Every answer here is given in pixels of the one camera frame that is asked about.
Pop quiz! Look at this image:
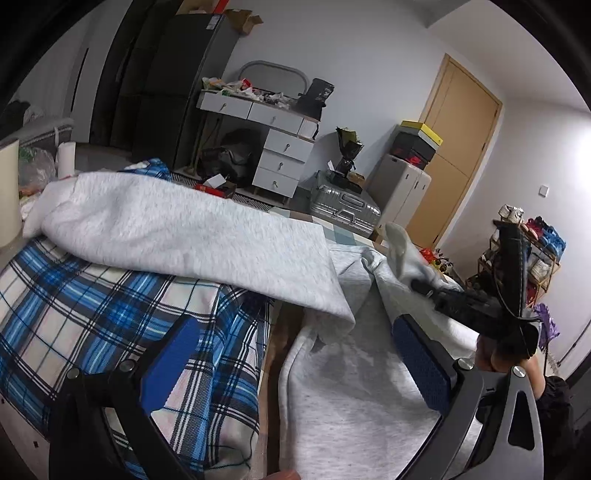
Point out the light grey hoodie sweatshirt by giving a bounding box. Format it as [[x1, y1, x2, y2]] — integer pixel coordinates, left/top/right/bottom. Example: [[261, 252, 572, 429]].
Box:
[[23, 172, 476, 479]]

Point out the person's right hand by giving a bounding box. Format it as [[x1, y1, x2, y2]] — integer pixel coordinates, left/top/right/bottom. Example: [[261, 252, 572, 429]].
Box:
[[475, 335, 546, 399]]

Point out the purple plastic bag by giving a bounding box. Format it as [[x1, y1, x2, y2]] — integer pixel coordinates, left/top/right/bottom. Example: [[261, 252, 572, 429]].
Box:
[[534, 303, 560, 345]]

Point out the wooden shoe rack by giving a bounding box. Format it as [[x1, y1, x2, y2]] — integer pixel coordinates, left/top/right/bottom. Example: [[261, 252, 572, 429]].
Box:
[[467, 216, 566, 307]]

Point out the red orange toy pile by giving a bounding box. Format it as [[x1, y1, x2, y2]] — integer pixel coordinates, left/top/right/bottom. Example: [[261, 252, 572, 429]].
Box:
[[420, 248, 454, 276]]

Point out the blue white plaid shirt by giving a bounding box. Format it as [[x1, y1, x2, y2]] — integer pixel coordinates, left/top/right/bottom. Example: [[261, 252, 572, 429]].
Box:
[[1, 236, 273, 479]]

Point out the white tall suitcase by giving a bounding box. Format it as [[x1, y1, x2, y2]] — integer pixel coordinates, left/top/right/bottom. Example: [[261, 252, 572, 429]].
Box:
[[367, 154, 432, 237]]

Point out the checkered bed sheet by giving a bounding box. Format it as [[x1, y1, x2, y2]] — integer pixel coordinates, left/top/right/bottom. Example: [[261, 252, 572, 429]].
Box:
[[267, 207, 385, 250]]

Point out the yellow lid shoe box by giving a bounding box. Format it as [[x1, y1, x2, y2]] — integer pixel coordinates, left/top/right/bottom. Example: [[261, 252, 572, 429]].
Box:
[[400, 120, 443, 148]]

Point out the black shoe box stack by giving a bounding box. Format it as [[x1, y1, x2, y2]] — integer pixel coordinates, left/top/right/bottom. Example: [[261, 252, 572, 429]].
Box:
[[390, 131, 436, 170]]

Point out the silver hard-shell suitcase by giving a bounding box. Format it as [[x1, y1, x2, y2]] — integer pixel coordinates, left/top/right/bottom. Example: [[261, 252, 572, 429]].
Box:
[[308, 171, 382, 237]]

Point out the wooden door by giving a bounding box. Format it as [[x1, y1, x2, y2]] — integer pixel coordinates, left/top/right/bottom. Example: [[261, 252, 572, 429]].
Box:
[[406, 55, 502, 248]]

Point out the wrapped flower bouquet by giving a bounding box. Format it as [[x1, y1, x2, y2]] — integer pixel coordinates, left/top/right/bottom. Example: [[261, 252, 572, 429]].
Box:
[[329, 127, 363, 187]]

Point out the white drawer desk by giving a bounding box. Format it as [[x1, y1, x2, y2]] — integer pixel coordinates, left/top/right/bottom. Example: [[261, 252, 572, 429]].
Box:
[[197, 91, 320, 200]]

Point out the black gift bag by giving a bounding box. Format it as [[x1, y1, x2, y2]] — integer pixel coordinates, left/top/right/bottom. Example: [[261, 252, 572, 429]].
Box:
[[294, 78, 335, 121]]

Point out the black wardrobe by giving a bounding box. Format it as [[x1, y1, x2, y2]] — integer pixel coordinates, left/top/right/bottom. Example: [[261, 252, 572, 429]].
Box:
[[89, 4, 238, 169]]

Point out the arched grey mirror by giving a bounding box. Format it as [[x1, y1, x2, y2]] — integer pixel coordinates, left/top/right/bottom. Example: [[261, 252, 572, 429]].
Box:
[[238, 60, 311, 98]]

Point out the open cardboard box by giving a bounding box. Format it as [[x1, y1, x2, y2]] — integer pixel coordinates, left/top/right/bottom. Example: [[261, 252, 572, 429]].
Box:
[[224, 9, 263, 36]]

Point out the white wall switch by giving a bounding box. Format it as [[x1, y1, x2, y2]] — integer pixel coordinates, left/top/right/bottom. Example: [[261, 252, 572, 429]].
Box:
[[538, 185, 549, 198]]

